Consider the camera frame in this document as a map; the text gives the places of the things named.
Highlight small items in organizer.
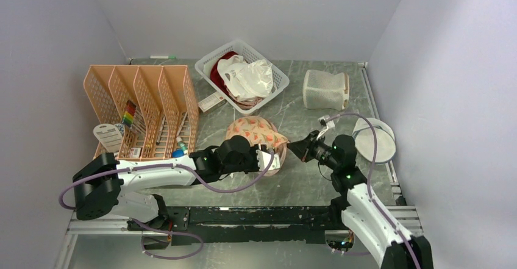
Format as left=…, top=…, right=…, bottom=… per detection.
left=128, top=147, right=142, bottom=159

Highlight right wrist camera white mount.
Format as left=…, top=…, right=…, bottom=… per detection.
left=316, top=115, right=335, bottom=140

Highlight white paper tag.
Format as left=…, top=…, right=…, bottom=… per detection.
left=93, top=123, right=124, bottom=157

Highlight blue bottle cap item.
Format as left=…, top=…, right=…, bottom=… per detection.
left=171, top=136, right=188, bottom=158

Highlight small white red box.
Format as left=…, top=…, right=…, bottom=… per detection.
left=198, top=91, right=226, bottom=113

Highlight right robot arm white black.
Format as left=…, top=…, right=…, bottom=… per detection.
left=287, top=131, right=434, bottom=268

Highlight white satin garment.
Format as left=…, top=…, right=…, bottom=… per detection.
left=216, top=55, right=274, bottom=102

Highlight red velvet garment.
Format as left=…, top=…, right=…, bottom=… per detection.
left=210, top=51, right=237, bottom=95

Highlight orange plastic file organizer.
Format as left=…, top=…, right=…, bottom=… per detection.
left=84, top=65, right=199, bottom=161

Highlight white plastic laundry basket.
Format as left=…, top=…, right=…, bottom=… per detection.
left=194, top=39, right=290, bottom=115

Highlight floral mesh laundry bag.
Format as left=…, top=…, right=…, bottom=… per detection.
left=225, top=116, right=288, bottom=176

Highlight pink beige bra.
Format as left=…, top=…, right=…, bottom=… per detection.
left=234, top=97, right=263, bottom=110

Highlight white green marker pen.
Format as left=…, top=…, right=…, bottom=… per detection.
left=149, top=56, right=176, bottom=60

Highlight rainbow colour swatch card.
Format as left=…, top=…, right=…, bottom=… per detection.
left=122, top=99, right=137, bottom=128

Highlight base purple cable loop left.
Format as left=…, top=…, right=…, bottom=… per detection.
left=133, top=218, right=207, bottom=260

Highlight cylindrical white mesh laundry bag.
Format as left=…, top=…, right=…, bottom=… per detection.
left=302, top=70, right=350, bottom=111

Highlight left wrist camera silver box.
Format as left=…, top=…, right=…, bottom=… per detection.
left=257, top=150, right=281, bottom=176

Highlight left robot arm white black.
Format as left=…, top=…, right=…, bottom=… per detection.
left=73, top=135, right=279, bottom=230

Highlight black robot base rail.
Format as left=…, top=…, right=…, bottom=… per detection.
left=152, top=206, right=348, bottom=246

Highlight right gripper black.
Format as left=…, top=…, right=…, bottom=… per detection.
left=287, top=130, right=340, bottom=171

